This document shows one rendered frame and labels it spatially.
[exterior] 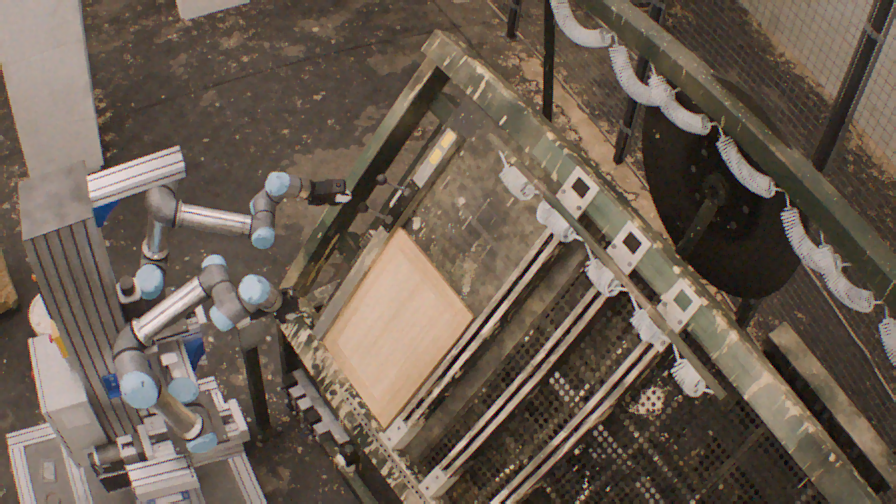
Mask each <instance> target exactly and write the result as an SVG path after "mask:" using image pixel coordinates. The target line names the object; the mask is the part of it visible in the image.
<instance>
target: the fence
mask: <svg viewBox="0 0 896 504"><path fill-rule="evenodd" d="M448 132H449V133H450V134H451V135H452V136H453V139H452V140H451V141H450V143H449V144H448V146H447V147H446V148H444V147H443V146H442V144H441V142H442V140H443V139H444V137H445V136H446V135H447V133H448ZM463 139H464V137H463V136H462V135H461V134H460V133H459V132H458V131H457V130H456V129H452V128H448V129H447V130H446V132H445V133H444V134H443V136H442V137H441V139H440V140H439V142H438V143H437V144H436V146H435V147H434V149H433V150H432V152H431V153H430V154H429V156H428V157H427V159H426V160H425V162H424V163H423V165H422V166H421V167H420V169H419V170H418V172H417V173H416V175H415V176H414V178H413V180H414V181H415V182H416V184H417V185H418V186H419V187H420V189H419V191H418V192H417V194H416V195H415V197H414V198H413V200H412V201H411V202H410V204H409V205H408V207H407V208H406V210H405V211H404V213H403V214H402V216H401V217H400V219H399V220H398V221H397V223H396V224H395V226H394V227H393V229H392V230H391V232H390V233H387V232H386V231H385V230H384V228H383V227H382V226H380V228H379V229H378V231H377V232H376V234H375V235H374V237H373V238H372V240H371V241H370V243H369V244H368V246H367V247H366V249H365V250H364V252H363V253H362V255H361V256H360V258H359V259H358V261H357V262H356V264H355V265H354V267H353V269H352V270H351V272H350V273H349V275H348V276H347V278H346V279H345V281H344V282H343V284H342V285H341V287H340V288H339V290H338V292H337V293H336V295H335V296H334V298H333V299H332V301H331V302H330V304H329V305H328V307H327V309H326V310H325V312H324V313H323V315H322V316H321V318H320V320H319V321H318V323H317V324H316V326H315V327H314V329H313V331H312V333H313V334H314V336H315V337H316V339H317V340H318V341H323V339H324V338H325V336H326V335H327V333H328V332H329V330H330V329H331V327H332V326H333V324H334V323H335V321H336V320H337V318H338V317H339V315H340V314H341V312H342V311H343V309H344V308H345V306H346V304H347V303H348V301H349V300H350V298H351V297H352V295H353V294H354V292H355V291H356V289H357V288H358V286H359V285H360V283H361V282H362V280H363V279H364V278H365V276H366V275H367V273H368V272H369V270H370V269H371V267H372V266H373V264H374V263H375V261H376V260H377V258H378V257H379V255H380V254H381V252H382V251H383V249H384V248H385V246H386V245H387V243H388V242H389V241H390V239H391V238H392V236H393V235H394V233H395V232H396V230H397V229H398V227H399V226H402V227H403V225H404V224H405V222H406V221H407V219H408V218H409V216H410V215H411V214H412V212H413V211H414V209H415V208H416V206H417V205H418V203H419V202H420V201H421V199H422V198H423V196H424V195H425V193H426V192H427V190H428V189H429V188H430V186H431V185H432V183H433V182H434V180H435V179H436V178H437V176H438V175H439V173H440V172H441V170H442V169H443V168H444V166H445V165H446V163H447V162H448V160H449V159H450V158H451V156H452V155H453V153H454V152H455V150H456V149H457V148H458V146H459V145H460V143H461V142H462V141H463ZM437 148H438V149H439V151H440V152H441V153H442V154H441V156H440V157H439V158H438V160H437V161H436V163H435V164H434V165H433V164H432V162H431V161H430V160H429V159H430V157H431V156H432V155H433V153H434V152H435V150H436V149H437Z"/></svg>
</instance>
